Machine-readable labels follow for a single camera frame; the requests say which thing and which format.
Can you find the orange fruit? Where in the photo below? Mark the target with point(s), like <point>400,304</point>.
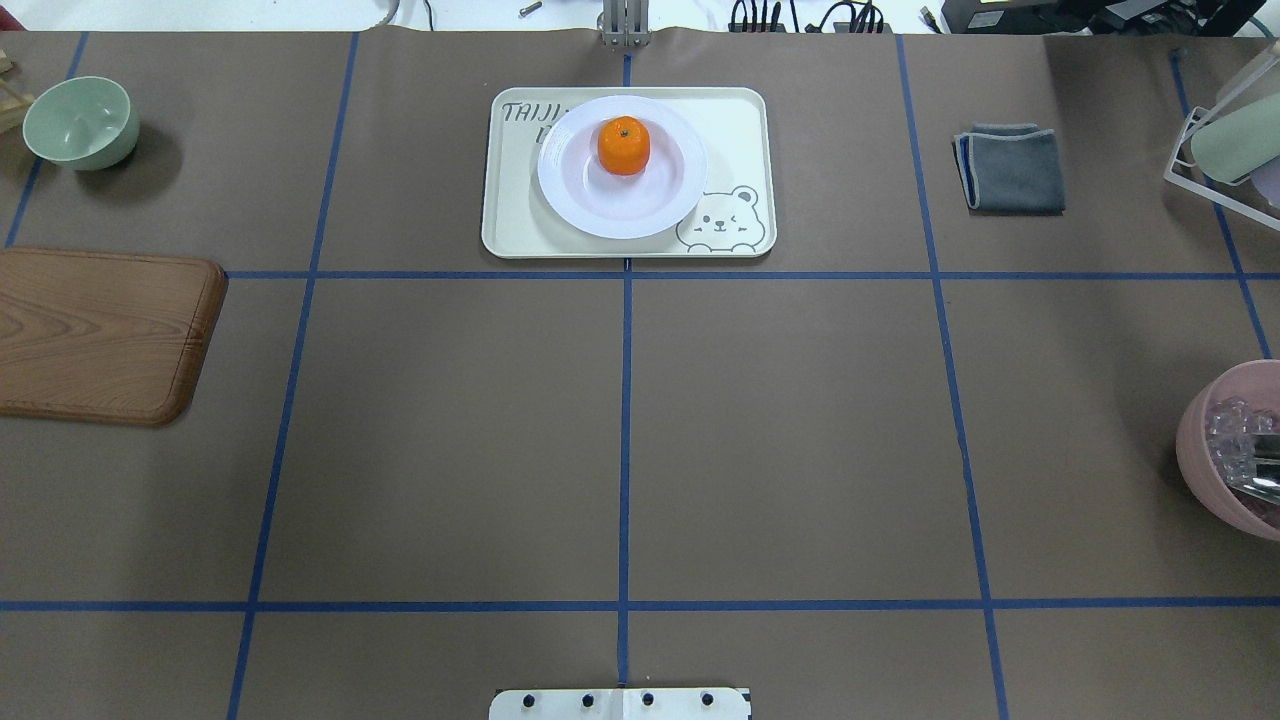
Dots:
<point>624,146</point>

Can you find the cream bear print tray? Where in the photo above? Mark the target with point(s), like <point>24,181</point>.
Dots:
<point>734,218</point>

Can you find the green pastel cup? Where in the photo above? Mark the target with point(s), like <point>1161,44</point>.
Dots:
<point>1229,148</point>

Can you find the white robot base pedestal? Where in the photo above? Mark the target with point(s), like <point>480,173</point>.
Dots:
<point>622,703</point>

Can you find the wooden peg cup rack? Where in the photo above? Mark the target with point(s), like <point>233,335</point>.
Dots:
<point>14,103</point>

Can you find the aluminium frame post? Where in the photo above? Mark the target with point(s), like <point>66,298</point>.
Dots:
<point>625,23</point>

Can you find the white round plate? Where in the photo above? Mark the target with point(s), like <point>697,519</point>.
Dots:
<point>579,189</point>

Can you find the pink bowl with ice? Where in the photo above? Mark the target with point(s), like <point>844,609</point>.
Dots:
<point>1256,381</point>

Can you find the purple pastel cup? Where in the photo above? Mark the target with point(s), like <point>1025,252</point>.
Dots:
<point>1266,180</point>

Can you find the folded grey cloth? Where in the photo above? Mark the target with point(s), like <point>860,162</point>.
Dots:
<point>1012,169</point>

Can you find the wooden cutting board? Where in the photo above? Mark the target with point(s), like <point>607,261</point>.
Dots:
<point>104,337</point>

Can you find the white wire cup rack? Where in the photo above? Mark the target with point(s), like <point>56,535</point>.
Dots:
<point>1256,79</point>

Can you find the metal ice scoop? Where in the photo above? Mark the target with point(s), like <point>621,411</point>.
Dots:
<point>1251,465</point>

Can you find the black power strip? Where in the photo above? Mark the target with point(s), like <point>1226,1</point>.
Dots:
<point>808,18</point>

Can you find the light green bowl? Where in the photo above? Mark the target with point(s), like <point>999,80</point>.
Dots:
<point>83,123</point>

